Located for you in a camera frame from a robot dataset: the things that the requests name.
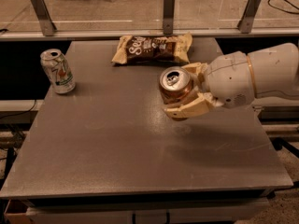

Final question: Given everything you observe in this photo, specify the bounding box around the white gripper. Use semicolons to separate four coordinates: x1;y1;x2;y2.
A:
164;51;255;119

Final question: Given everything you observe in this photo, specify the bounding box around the middle metal bracket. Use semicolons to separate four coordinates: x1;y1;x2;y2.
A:
163;0;175;35

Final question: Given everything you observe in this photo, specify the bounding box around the cardboard box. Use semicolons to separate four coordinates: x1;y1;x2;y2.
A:
4;200;34;224

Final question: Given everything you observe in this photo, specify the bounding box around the black cable at left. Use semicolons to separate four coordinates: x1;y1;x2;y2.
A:
0;99;38;120

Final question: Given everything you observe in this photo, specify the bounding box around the right metal bracket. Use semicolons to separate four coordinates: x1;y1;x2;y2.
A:
237;0;262;34

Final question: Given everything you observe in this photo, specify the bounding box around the brown chip bag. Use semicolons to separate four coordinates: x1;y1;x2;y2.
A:
112;33;192;64

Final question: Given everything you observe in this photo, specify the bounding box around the white 7up can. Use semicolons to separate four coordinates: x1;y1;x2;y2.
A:
40;49;76;94

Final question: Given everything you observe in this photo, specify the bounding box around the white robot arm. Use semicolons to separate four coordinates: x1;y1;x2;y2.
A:
159;43;299;120

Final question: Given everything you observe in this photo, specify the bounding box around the left metal bracket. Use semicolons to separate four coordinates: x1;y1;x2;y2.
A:
30;0;56;36

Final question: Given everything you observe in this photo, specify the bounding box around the metal bracket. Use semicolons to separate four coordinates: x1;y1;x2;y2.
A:
30;0;56;36
163;0;175;35
237;0;262;34

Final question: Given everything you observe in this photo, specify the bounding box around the orange soda can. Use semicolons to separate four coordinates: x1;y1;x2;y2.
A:
159;66;193;111

